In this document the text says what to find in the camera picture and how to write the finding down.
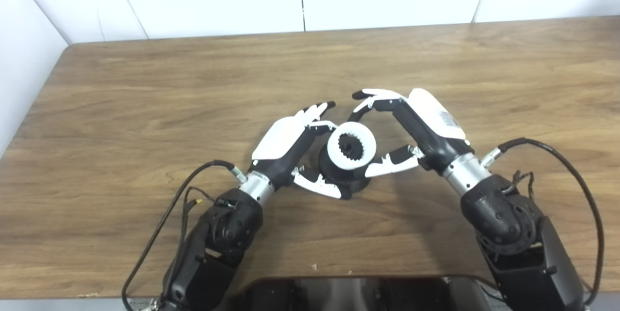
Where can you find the round black part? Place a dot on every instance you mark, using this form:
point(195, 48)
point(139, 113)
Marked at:
point(339, 178)

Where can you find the glossy black robot torso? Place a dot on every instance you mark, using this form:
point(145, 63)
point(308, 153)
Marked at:
point(339, 296)

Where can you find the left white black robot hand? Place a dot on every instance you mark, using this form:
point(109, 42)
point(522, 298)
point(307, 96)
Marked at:
point(281, 144)

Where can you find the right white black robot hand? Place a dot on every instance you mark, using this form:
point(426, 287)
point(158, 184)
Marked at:
point(431, 127)

